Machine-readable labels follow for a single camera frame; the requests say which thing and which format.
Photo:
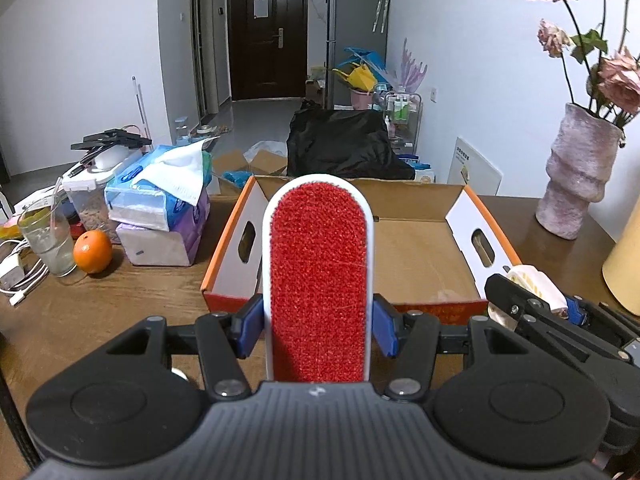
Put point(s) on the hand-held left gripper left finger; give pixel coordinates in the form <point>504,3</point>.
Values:
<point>250,325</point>

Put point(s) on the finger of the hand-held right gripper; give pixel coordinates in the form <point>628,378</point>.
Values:
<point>520,300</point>
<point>579,310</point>

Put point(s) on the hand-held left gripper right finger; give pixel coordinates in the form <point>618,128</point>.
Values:
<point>385,330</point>

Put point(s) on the red lint brush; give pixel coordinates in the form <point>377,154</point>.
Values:
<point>320,270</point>

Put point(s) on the yellow thermos jug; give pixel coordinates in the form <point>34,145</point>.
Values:
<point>627,270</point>

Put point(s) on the purple tissue pack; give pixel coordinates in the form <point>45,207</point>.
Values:
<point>165,247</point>

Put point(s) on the pink textured vase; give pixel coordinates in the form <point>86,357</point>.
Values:
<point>575,175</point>

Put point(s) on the white panel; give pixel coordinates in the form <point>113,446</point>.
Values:
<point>475,165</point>

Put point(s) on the blue plastic bag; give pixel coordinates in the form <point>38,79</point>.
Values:
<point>237,177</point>

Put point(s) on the small cardboard box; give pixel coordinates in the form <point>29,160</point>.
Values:
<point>267,165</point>

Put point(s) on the blue tissue pack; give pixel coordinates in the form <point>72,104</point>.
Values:
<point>145,200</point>

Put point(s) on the blue packet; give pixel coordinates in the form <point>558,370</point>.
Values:
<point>419,167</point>

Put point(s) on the orange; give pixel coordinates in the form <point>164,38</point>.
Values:
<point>93,252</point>

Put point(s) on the white plastic bag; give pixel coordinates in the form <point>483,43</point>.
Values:
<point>265,149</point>

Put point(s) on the black cloth bundle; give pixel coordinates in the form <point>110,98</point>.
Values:
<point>345,145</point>

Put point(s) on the clear plastic food container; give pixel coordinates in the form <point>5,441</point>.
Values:
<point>90,210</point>

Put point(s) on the pet bowl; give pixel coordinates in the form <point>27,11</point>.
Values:
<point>210,130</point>

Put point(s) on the clear water bottle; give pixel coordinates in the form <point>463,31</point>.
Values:
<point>181,131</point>

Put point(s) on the metal trolley cart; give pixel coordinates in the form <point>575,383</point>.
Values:
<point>417,120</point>

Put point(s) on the clear drinking glass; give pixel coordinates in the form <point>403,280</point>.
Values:
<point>47,245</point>

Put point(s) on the white round device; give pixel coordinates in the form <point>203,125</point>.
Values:
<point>110,157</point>

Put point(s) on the group of toiletry bottles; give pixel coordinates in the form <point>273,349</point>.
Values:
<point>400,110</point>

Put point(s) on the black folding stand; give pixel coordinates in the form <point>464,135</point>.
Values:
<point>115,138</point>

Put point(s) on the pink bucket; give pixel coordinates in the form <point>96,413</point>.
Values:
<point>361,100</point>

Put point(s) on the bunch of dried pink roses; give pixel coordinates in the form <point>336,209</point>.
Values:
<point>622,80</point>

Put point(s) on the white flat box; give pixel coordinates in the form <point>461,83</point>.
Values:
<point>37,200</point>

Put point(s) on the yellow bag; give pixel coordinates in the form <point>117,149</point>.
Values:
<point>360,77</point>

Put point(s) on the yellow packet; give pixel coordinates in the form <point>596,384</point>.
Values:
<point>7,230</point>

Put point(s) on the dark brown door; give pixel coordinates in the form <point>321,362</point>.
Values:
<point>267,55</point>

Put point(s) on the glass side door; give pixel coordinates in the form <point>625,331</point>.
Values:
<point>201,45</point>

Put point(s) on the grey refrigerator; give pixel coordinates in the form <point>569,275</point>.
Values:
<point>352,20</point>

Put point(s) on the paper sheet on door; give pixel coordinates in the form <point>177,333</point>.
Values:
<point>261,6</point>

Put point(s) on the wall socket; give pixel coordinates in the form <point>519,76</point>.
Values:
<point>433,95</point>

